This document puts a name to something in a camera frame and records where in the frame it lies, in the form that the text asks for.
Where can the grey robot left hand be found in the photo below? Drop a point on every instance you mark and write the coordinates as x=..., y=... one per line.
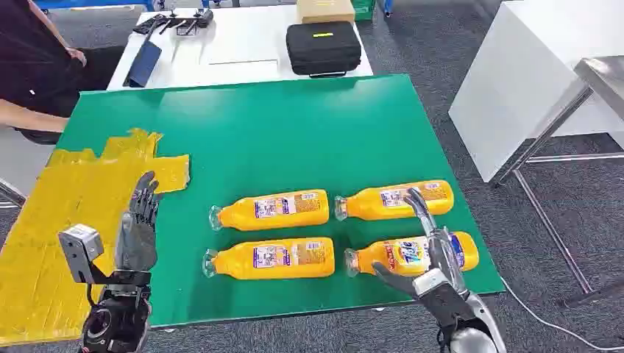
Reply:
x=137, y=239

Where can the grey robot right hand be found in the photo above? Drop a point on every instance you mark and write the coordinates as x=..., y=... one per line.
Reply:
x=446, y=263

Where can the person's left hand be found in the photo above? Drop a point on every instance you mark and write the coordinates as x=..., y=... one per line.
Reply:
x=78, y=56

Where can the orange juice bottle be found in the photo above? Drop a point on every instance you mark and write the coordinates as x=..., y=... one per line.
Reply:
x=365, y=202
x=234, y=263
x=244, y=214
x=375, y=253

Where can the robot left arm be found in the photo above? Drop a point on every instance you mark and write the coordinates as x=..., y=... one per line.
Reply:
x=117, y=316

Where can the person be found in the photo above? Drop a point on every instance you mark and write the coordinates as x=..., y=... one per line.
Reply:
x=34, y=73

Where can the dark blue notebook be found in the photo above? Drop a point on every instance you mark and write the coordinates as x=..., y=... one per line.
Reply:
x=144, y=63

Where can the yellow sheet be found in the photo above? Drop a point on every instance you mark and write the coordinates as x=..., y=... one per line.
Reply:
x=49, y=219

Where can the white table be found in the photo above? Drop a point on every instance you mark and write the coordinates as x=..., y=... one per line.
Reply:
x=234, y=44

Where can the white paper sheet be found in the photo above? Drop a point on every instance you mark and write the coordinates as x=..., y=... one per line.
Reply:
x=244, y=70

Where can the green table mat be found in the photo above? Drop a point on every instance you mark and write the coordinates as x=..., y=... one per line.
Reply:
x=292, y=136

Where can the white cabinet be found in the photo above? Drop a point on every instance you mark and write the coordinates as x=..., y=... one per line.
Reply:
x=517, y=73

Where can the steel bench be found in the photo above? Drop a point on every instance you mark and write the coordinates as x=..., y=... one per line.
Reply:
x=604, y=78

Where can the black carrying case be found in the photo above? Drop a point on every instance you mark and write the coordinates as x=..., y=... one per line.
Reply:
x=322, y=51

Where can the cardboard box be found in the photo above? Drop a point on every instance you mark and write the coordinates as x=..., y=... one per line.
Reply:
x=325, y=10

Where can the green crate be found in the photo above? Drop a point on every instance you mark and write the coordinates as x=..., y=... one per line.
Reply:
x=363, y=9

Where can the blue frame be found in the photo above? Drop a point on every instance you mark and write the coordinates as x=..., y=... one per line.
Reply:
x=92, y=4

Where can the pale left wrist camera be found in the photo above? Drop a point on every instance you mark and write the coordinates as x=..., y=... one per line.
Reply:
x=80, y=248

